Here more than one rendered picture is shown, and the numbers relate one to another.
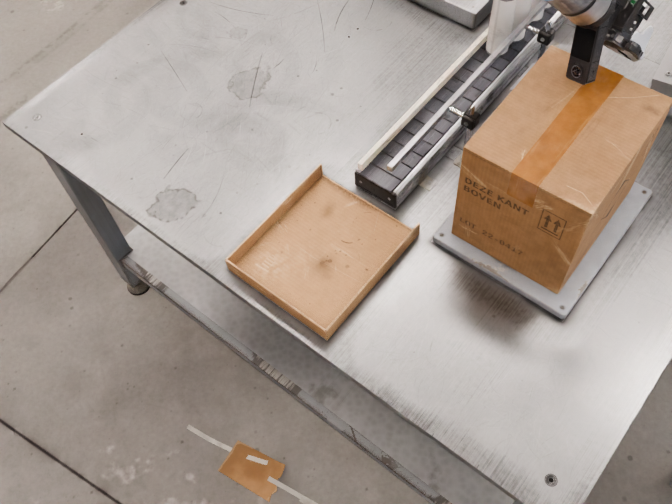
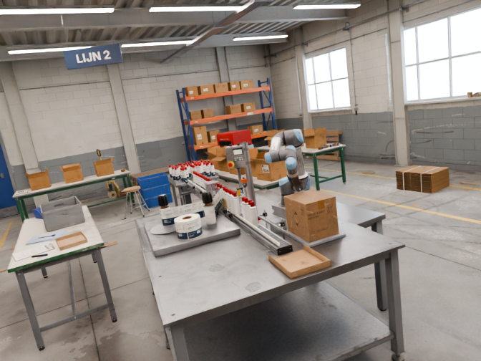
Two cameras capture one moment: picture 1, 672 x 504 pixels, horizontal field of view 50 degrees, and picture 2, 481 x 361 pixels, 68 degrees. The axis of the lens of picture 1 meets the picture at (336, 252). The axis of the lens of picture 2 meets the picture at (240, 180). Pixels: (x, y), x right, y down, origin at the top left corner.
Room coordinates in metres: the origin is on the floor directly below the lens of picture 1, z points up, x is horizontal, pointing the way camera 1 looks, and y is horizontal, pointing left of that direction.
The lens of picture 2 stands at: (0.10, 1.93, 1.80)
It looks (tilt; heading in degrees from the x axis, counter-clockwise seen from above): 12 degrees down; 297
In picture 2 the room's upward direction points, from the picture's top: 9 degrees counter-clockwise
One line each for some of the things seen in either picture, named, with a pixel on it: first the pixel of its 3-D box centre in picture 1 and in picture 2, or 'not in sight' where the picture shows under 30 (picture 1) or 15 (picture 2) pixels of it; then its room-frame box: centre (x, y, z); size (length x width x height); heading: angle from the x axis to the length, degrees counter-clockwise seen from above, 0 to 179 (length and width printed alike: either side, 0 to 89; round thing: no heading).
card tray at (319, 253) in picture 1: (323, 246); (298, 259); (0.77, 0.02, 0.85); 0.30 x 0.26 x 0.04; 136
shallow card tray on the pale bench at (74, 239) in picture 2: not in sight; (71, 240); (3.02, -0.17, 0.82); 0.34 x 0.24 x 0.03; 149
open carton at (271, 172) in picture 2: not in sight; (271, 165); (1.88, -2.53, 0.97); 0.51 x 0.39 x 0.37; 59
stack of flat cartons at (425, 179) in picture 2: not in sight; (421, 178); (0.04, -4.67, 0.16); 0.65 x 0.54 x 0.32; 148
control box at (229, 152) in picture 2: not in sight; (237, 156); (1.50, -0.81, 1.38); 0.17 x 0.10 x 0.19; 11
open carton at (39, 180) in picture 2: not in sight; (39, 179); (6.95, -2.63, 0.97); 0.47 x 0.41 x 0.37; 139
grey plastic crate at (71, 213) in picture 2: not in sight; (61, 213); (3.79, -0.69, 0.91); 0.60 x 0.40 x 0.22; 147
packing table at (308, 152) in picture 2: not in sight; (297, 164); (2.44, -5.47, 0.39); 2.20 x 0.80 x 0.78; 143
